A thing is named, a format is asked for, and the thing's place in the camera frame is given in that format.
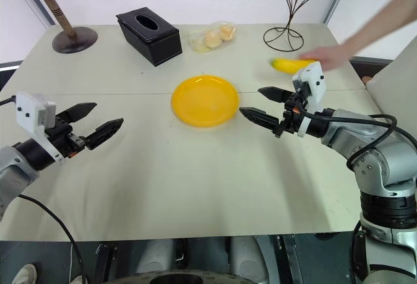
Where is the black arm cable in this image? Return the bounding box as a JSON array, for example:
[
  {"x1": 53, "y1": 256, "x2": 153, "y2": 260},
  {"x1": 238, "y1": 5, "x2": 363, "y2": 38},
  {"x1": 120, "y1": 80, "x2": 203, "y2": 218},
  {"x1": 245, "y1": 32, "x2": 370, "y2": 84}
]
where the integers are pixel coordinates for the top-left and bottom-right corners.
[
  {"x1": 0, "y1": 94, "x2": 89, "y2": 284},
  {"x1": 291, "y1": 104, "x2": 403, "y2": 171}
]

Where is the clear plastic bag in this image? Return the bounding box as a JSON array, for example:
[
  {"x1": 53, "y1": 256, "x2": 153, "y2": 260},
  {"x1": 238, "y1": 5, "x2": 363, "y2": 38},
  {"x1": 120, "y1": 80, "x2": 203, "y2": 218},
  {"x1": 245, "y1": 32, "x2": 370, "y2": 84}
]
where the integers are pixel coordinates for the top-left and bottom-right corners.
[{"x1": 188, "y1": 20, "x2": 238, "y2": 54}]

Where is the black wire hat stand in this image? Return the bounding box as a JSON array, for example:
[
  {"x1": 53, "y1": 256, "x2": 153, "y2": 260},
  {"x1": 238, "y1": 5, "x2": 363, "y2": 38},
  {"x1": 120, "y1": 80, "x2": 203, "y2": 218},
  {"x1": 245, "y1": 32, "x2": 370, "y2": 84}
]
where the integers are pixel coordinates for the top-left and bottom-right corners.
[{"x1": 263, "y1": 0, "x2": 332, "y2": 52}]

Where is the person's bare hand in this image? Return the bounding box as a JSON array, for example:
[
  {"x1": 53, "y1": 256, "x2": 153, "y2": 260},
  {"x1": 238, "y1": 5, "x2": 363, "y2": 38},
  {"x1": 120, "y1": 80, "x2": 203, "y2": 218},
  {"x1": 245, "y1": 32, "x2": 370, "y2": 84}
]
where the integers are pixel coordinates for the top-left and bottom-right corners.
[{"x1": 299, "y1": 46, "x2": 353, "y2": 71}]

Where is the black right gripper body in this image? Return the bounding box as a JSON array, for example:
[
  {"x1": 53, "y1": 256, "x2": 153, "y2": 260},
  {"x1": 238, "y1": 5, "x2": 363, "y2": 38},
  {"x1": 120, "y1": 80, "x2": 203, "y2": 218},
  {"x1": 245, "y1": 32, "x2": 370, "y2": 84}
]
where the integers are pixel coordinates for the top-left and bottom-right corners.
[{"x1": 273, "y1": 90, "x2": 309, "y2": 139}]

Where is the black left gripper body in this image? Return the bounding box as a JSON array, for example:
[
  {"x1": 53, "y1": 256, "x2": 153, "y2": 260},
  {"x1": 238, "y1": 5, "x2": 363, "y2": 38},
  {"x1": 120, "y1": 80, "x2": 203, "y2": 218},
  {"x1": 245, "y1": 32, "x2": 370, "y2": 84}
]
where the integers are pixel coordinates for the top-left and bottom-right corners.
[{"x1": 45, "y1": 117, "x2": 88, "y2": 160}]

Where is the white shoe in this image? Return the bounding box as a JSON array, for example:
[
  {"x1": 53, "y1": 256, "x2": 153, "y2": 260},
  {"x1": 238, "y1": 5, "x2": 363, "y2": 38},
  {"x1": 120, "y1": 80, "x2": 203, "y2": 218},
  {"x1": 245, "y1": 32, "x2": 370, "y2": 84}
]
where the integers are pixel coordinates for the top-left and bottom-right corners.
[{"x1": 10, "y1": 263, "x2": 38, "y2": 284}]

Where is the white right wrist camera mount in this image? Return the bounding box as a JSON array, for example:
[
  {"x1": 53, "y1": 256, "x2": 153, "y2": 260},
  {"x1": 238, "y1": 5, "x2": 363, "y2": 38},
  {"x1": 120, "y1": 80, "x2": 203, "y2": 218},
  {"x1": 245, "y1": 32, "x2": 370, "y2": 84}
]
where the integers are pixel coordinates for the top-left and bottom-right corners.
[{"x1": 291, "y1": 61, "x2": 327, "y2": 137}]

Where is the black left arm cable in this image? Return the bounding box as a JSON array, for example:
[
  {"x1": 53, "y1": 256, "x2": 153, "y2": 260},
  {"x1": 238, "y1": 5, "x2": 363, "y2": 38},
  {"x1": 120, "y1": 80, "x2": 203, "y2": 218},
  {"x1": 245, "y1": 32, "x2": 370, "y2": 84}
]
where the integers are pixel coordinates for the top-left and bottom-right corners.
[{"x1": 0, "y1": 94, "x2": 89, "y2": 284}]

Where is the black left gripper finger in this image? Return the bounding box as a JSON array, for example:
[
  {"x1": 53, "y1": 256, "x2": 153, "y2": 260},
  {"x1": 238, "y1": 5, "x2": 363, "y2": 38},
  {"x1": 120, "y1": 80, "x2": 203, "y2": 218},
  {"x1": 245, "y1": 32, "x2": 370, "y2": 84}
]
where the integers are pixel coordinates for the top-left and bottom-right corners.
[
  {"x1": 85, "y1": 117, "x2": 125, "y2": 151},
  {"x1": 57, "y1": 102, "x2": 98, "y2": 124}
]

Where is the black tissue box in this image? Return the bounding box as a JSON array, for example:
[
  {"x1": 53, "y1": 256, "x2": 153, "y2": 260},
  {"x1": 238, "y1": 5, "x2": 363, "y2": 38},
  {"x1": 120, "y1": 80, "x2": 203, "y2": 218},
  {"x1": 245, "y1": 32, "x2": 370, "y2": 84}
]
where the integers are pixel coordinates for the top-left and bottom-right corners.
[{"x1": 115, "y1": 7, "x2": 182, "y2": 68}]

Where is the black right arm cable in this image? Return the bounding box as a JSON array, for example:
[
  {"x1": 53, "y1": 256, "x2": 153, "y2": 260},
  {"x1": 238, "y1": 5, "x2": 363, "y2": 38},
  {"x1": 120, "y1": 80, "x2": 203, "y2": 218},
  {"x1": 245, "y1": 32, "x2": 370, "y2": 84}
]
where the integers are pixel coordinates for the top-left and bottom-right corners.
[{"x1": 291, "y1": 104, "x2": 403, "y2": 171}]

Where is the pale round bun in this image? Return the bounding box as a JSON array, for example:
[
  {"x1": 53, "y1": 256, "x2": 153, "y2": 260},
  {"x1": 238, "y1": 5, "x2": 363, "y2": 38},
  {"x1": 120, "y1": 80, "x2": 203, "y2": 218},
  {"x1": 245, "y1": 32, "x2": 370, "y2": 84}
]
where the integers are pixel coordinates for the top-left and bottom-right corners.
[
  {"x1": 205, "y1": 33, "x2": 222, "y2": 50},
  {"x1": 220, "y1": 24, "x2": 237, "y2": 42}
]

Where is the yellow round plate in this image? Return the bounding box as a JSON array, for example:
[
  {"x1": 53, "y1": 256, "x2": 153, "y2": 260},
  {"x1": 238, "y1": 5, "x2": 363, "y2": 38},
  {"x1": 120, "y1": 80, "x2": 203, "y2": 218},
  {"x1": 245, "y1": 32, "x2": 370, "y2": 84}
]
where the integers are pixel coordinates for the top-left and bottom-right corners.
[{"x1": 171, "y1": 74, "x2": 240, "y2": 128}]

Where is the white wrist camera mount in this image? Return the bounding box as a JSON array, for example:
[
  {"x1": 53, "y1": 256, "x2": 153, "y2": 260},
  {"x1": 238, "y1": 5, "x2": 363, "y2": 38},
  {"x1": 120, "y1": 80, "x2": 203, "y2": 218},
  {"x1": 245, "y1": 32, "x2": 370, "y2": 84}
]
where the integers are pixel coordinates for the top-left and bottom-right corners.
[
  {"x1": 291, "y1": 61, "x2": 327, "y2": 137},
  {"x1": 15, "y1": 91, "x2": 65, "y2": 165}
]

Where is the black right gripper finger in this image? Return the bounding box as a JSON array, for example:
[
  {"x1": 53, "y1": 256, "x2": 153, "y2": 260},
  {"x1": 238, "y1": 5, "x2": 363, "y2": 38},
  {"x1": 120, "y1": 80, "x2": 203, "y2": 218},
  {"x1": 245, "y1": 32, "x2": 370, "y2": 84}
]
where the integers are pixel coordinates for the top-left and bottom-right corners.
[
  {"x1": 238, "y1": 107, "x2": 281, "y2": 132},
  {"x1": 257, "y1": 86, "x2": 291, "y2": 104}
]

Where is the yellow banana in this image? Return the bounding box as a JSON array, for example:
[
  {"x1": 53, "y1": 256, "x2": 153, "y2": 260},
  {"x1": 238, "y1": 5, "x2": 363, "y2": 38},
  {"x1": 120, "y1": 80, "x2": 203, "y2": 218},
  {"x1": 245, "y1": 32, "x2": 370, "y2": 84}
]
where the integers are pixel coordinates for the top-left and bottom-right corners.
[{"x1": 270, "y1": 57, "x2": 319, "y2": 76}]

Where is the dark rounded robot body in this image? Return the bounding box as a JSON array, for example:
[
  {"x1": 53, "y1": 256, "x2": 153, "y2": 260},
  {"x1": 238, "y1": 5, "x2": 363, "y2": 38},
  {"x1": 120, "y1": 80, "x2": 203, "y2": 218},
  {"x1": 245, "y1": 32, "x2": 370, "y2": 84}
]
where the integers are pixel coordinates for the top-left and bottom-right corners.
[{"x1": 106, "y1": 235, "x2": 273, "y2": 284}]

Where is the brown wooden hat stand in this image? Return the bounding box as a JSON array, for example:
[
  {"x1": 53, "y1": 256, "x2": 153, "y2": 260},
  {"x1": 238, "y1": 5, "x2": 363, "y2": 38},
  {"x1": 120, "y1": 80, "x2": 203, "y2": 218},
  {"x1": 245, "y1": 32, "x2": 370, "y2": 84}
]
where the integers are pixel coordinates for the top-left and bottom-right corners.
[{"x1": 14, "y1": 0, "x2": 99, "y2": 54}]

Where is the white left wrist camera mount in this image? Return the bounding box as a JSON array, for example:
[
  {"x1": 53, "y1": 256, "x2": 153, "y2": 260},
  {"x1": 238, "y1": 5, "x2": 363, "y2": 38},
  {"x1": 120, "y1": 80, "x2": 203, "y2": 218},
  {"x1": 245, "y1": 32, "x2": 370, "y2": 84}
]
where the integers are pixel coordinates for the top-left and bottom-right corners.
[{"x1": 15, "y1": 91, "x2": 65, "y2": 165}]

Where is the beige flat board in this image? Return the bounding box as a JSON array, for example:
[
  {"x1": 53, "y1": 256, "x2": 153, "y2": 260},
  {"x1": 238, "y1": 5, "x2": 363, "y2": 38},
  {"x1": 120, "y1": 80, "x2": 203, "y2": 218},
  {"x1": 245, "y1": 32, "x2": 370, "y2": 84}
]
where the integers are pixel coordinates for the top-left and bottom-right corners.
[{"x1": 364, "y1": 47, "x2": 417, "y2": 126}]

